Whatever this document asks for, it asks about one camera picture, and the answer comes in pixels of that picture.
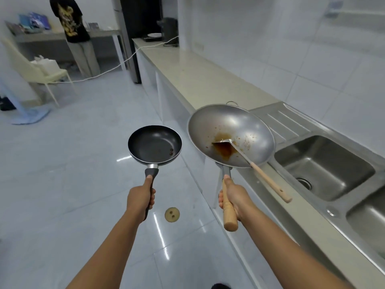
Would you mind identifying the steel wok with wooden handle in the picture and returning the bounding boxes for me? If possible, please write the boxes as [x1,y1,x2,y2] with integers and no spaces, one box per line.
[187,101,276,232]

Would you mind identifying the cream chair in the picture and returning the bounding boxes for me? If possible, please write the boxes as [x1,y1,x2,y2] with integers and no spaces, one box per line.
[0,37,77,108]

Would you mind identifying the person's left forearm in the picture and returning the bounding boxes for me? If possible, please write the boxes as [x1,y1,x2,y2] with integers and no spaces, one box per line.
[67,211,141,289]

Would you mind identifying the stainless steel double sink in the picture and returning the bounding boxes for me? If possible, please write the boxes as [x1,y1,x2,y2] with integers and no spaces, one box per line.
[250,102,385,268]

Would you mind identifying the sink drain strainer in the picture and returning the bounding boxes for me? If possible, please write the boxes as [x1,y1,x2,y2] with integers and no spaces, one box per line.
[295,177,313,190]

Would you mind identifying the blue floor mat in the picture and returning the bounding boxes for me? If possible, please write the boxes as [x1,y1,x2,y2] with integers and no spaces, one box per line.
[11,108,51,125]

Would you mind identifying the black non-stick frying pan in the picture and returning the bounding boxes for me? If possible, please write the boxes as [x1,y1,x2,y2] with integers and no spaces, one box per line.
[128,125,183,222]

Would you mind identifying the steel spatula with wooden handle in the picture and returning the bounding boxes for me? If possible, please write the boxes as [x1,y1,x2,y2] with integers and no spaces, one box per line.
[212,139,293,203]

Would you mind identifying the black bag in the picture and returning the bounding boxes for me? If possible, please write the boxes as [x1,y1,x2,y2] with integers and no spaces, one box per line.
[0,96,17,112]

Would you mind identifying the round floor drain cover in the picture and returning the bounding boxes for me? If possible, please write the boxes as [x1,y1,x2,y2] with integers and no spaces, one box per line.
[164,207,180,222]

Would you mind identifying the person's left hand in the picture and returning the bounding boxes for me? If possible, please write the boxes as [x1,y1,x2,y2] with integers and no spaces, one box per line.
[126,175,156,223]

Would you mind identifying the pile of colourful packets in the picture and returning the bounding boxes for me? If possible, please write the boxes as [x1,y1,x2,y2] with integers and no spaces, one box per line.
[5,12,52,35]

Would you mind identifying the black refrigerator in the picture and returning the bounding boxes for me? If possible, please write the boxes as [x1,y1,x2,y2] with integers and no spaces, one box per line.
[119,0,164,84]

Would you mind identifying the white bag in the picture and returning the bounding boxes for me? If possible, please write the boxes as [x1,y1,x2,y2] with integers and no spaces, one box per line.
[30,56,61,76]

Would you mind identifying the person's right hand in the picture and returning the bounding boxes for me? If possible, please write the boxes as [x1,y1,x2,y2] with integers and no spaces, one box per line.
[218,175,259,224]

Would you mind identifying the grey table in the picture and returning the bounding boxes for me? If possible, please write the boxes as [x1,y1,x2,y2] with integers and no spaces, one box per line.
[13,28,127,71]

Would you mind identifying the white kitchen base cabinets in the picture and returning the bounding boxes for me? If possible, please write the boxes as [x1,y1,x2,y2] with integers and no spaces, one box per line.
[132,46,283,289]

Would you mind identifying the white power cable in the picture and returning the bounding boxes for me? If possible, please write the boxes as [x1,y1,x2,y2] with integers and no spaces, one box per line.
[48,35,180,84]

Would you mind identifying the wall-mounted towel rail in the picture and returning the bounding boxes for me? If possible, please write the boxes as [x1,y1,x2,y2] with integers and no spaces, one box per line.
[324,1,385,19]

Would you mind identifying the black electric kettle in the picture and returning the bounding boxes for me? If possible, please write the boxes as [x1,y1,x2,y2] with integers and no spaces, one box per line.
[157,17,179,47]

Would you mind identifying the person's right forearm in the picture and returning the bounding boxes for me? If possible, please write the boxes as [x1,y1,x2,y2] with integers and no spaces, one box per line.
[239,208,355,289]

